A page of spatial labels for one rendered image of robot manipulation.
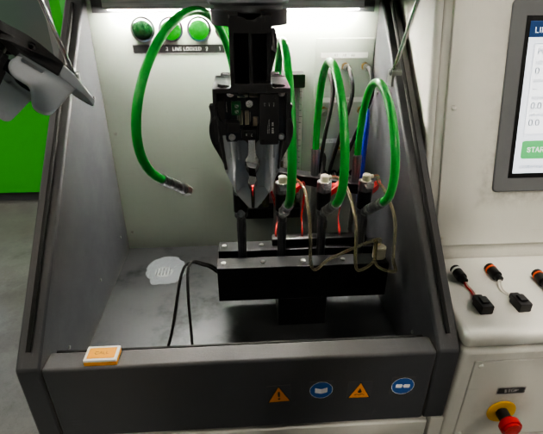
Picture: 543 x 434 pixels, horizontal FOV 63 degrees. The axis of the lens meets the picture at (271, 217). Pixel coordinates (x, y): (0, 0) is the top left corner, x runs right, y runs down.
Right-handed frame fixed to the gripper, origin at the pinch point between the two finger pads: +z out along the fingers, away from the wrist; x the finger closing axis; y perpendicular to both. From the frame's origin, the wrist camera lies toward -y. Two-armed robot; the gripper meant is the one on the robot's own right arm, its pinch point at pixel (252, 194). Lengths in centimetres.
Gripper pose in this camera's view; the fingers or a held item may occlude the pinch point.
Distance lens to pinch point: 52.3
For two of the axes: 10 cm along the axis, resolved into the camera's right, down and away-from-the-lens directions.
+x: 10.0, -0.3, 0.5
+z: 0.0, 8.8, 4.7
